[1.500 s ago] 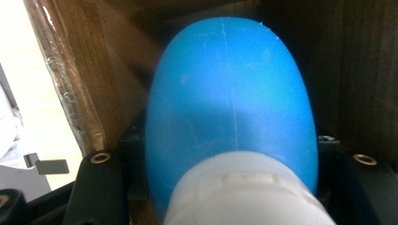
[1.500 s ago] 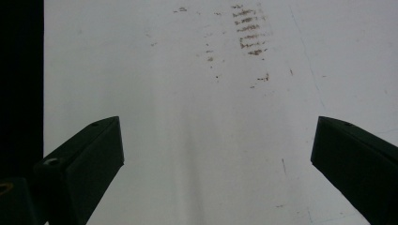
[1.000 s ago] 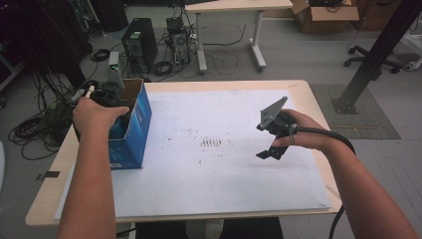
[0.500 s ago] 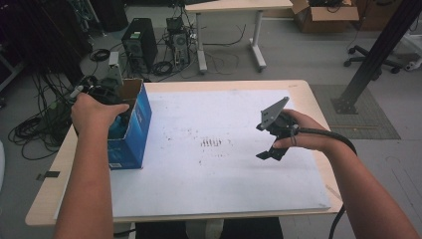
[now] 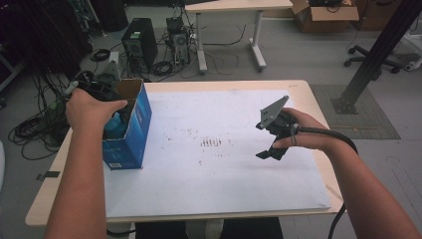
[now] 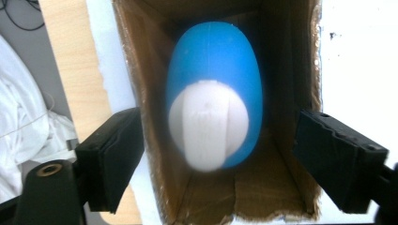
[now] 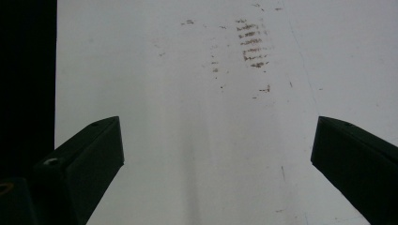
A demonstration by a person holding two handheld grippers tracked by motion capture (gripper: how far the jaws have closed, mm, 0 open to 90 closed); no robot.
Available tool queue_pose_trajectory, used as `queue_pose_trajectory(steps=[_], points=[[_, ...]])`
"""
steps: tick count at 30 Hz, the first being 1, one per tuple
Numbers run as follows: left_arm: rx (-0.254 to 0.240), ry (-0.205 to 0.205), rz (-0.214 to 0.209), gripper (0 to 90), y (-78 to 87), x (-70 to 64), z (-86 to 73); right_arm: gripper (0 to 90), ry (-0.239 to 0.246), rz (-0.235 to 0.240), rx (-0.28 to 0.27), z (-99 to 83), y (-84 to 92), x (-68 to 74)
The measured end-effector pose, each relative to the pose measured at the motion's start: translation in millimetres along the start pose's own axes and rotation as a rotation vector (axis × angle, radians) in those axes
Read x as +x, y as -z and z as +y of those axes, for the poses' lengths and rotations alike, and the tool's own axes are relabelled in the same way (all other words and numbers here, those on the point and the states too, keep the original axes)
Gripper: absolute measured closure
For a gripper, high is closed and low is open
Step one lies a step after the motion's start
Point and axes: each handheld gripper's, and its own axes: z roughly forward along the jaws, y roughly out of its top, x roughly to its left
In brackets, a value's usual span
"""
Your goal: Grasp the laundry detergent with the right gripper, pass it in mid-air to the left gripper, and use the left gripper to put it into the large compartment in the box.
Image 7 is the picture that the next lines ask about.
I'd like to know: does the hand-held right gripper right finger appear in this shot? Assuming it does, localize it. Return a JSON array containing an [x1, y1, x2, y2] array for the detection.
[[310, 115, 398, 225]]

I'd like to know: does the white paper sheet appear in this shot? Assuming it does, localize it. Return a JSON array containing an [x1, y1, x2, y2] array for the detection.
[[54, 0, 398, 225]]

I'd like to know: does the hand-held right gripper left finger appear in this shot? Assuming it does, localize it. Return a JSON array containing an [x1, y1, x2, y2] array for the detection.
[[30, 115, 126, 225]]

